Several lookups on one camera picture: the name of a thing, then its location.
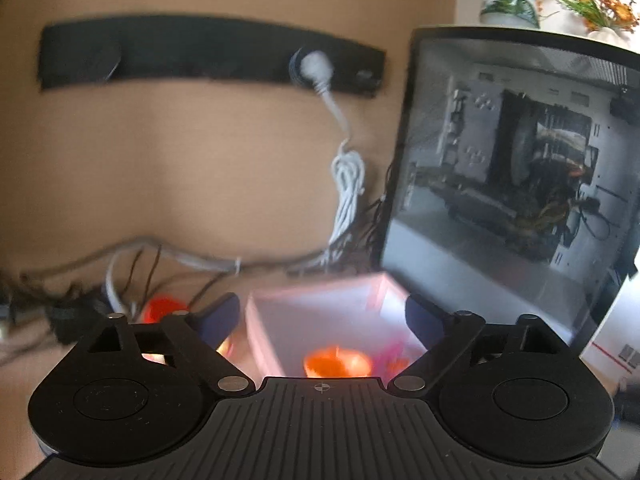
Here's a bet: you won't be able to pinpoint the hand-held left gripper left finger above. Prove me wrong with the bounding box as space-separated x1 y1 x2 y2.
85 292 256 397

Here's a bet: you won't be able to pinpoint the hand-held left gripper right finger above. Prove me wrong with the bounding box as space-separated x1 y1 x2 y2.
387 294 557 395

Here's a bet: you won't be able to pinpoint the red round lid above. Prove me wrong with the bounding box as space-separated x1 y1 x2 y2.
142 296 189 324

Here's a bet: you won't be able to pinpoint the pink cardboard box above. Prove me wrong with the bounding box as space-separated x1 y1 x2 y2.
244 271 427 379

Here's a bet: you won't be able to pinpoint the wooden desktop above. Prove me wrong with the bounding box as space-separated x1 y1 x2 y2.
0 255 251 467

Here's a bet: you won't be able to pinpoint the orange round object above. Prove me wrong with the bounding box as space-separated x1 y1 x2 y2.
302 344 374 378

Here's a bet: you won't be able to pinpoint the black power adapter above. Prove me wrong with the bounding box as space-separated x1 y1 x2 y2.
45 294 110 345

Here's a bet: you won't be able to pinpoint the computer case with glass side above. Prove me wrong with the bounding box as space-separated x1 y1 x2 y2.
378 25 640 357

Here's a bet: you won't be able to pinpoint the white carton with red stripes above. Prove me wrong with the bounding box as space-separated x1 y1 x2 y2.
580 280 640 392

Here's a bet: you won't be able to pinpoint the green and white mug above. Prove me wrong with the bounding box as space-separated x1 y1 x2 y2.
480 0 541 28

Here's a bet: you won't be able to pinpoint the orange artificial flowers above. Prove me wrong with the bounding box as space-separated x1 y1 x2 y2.
549 0 640 48

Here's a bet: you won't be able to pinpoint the grey looped cable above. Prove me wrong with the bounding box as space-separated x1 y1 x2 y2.
106 236 328 311

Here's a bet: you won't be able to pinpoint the black cables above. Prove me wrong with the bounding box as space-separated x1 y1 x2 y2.
0 160 398 361

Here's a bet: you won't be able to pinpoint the white plug with bundled cable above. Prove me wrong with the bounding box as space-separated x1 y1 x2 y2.
299 50 368 273

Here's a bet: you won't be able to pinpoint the black wall power strip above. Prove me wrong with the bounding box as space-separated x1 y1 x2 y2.
39 14 387 99

